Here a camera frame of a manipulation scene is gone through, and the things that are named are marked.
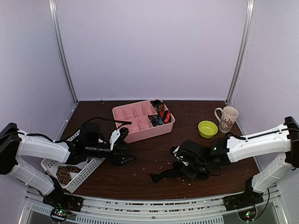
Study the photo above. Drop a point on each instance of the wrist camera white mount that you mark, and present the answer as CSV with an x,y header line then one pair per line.
x,y
118,136
175,151

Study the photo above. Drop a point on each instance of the aluminium frame post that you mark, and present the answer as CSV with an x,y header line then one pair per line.
x,y
61,51
247,27

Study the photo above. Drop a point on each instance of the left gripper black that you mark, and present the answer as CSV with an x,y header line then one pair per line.
x,y
117,159

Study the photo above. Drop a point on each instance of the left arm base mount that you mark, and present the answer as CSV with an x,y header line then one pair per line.
x,y
65,202

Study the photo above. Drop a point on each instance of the brown patterned necktie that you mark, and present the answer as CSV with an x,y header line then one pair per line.
x,y
64,173

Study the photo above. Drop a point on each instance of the black necktie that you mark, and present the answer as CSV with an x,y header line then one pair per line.
x,y
174,172

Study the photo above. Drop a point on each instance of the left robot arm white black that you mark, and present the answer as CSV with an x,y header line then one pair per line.
x,y
14,145

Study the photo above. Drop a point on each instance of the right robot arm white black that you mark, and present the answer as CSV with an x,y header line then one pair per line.
x,y
283,140

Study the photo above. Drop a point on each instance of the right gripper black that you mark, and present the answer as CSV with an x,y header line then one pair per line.
x,y
191,175

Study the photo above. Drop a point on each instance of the pink divided organizer tray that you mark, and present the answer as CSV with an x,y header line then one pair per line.
x,y
140,127

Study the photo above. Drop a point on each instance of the white patterned mug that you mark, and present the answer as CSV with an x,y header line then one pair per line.
x,y
226,117

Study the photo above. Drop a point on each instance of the green plastic bowl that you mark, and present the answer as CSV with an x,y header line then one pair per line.
x,y
207,129

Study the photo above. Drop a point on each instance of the left aluminium frame post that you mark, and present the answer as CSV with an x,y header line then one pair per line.
x,y
61,51

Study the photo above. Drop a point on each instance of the rolled brown tie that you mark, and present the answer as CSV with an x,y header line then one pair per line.
x,y
158,105

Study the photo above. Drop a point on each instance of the rolled blue patterned tie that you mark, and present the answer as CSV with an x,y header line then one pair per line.
x,y
155,120

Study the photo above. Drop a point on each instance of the aluminium front rail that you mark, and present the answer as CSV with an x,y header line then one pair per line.
x,y
205,210

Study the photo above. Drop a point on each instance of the rolled orange black tie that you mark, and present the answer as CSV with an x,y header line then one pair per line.
x,y
165,116

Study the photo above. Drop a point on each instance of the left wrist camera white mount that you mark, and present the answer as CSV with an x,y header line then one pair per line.
x,y
118,136

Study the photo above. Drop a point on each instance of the white perforated plastic basket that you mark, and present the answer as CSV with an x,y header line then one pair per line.
x,y
68,162

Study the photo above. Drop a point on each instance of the right aluminium frame post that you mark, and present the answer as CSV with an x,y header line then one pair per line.
x,y
247,27

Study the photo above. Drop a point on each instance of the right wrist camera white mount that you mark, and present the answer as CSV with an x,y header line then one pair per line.
x,y
175,151

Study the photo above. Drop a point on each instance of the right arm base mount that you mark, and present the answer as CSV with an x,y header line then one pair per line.
x,y
242,200

